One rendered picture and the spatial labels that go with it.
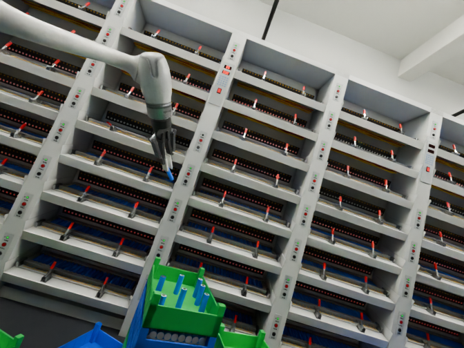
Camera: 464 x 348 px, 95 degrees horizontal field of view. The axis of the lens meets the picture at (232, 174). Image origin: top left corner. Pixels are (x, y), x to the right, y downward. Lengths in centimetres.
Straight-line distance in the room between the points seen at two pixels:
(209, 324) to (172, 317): 10
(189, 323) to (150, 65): 75
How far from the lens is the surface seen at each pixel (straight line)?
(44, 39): 87
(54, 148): 144
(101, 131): 136
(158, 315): 66
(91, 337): 132
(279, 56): 160
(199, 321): 69
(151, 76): 80
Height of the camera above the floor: 73
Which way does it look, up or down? 9 degrees up
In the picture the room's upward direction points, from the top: 18 degrees clockwise
